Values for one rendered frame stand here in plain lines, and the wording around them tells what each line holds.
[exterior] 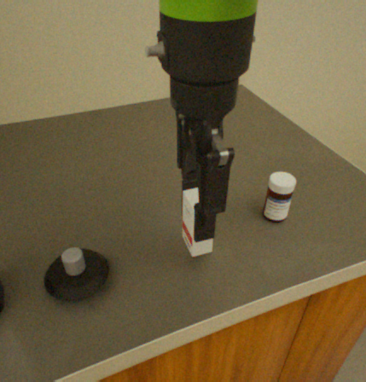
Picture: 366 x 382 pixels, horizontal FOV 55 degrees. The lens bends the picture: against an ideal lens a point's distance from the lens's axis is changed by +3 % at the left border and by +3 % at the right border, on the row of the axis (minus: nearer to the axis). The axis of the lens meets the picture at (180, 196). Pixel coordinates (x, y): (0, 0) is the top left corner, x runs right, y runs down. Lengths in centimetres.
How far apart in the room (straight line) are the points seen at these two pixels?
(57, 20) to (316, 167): 69
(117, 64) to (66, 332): 73
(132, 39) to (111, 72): 10
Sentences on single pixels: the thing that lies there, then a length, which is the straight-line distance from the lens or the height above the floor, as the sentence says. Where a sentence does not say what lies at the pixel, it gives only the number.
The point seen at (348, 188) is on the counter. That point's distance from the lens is 78.
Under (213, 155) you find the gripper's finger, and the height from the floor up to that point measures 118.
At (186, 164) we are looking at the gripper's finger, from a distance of 48.
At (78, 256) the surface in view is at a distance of 52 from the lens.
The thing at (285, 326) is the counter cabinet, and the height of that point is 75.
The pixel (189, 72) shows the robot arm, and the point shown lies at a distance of 35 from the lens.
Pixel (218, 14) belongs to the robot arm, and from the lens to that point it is 34.
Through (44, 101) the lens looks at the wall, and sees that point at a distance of 104.
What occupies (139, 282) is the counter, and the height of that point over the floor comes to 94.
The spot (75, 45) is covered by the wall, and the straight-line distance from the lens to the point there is 100.
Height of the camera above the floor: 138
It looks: 40 degrees down
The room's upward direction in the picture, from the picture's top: straight up
